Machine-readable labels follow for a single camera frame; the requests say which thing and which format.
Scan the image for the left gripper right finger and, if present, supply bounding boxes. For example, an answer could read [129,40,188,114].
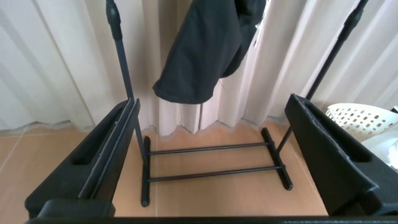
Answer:
[284,93,398,216]

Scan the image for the black shorts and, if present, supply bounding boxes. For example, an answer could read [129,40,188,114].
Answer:
[152,0,267,105]

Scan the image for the white laundry basket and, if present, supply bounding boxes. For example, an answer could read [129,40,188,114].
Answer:
[325,103,398,144]

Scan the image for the black clothes rack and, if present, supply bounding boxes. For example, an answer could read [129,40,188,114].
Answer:
[105,0,369,208]

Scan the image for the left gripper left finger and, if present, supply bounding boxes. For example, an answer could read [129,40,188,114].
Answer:
[24,97,141,218]

